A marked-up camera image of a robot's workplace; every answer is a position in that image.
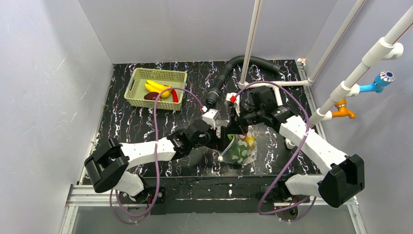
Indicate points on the orange tap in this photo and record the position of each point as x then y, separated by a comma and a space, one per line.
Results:
342, 110

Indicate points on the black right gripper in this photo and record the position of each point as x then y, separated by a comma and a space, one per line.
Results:
236, 126

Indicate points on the green plastic basket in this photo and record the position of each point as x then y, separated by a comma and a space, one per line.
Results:
136, 90

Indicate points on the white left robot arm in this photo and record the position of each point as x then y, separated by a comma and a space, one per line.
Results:
107, 167

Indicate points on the clear zip top bag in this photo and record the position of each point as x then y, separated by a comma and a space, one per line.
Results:
224, 154

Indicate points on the yellow fake banana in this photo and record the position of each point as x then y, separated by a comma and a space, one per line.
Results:
153, 86

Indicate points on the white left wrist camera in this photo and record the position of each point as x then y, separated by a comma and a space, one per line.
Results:
210, 117

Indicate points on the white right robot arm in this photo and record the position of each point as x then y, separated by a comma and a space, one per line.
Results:
342, 176

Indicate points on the blue tap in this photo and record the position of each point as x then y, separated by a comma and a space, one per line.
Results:
382, 80

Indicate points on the dark green bell pepper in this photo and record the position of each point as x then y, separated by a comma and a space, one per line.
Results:
239, 152

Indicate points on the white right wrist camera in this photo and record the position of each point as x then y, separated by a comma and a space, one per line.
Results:
233, 100

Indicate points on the red fake chili pepper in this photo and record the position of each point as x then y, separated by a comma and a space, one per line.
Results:
174, 96

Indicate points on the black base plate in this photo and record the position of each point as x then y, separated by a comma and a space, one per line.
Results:
210, 194

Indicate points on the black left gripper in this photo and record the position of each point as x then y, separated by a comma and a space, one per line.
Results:
221, 136

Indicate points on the white PVC pipe frame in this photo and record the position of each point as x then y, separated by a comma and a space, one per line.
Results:
386, 48

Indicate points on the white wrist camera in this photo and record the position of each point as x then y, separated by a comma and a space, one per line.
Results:
210, 117
233, 100

